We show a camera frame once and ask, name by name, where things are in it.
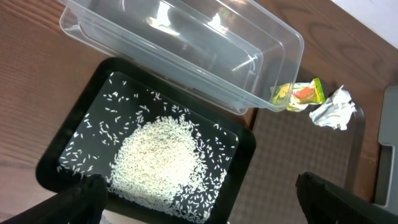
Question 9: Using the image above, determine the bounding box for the green snack wrapper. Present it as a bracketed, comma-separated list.
[270, 78, 326, 112]

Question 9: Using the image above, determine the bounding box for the clear plastic bin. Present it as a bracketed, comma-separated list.
[60, 0, 304, 115]

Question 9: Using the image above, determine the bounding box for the black plastic bin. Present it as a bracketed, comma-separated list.
[35, 57, 256, 224]

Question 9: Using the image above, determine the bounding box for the dark brown serving tray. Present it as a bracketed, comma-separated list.
[228, 105, 365, 224]

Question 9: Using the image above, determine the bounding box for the pile of white rice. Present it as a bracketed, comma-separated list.
[55, 73, 239, 224]

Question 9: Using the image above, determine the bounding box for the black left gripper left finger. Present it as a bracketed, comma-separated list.
[2, 174, 108, 224]

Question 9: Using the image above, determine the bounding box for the grey dishwasher rack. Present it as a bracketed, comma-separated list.
[374, 85, 397, 213]

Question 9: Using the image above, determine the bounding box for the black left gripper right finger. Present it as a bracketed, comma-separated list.
[295, 172, 397, 224]

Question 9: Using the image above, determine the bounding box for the crumpled white tissue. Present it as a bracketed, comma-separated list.
[309, 85, 357, 131]

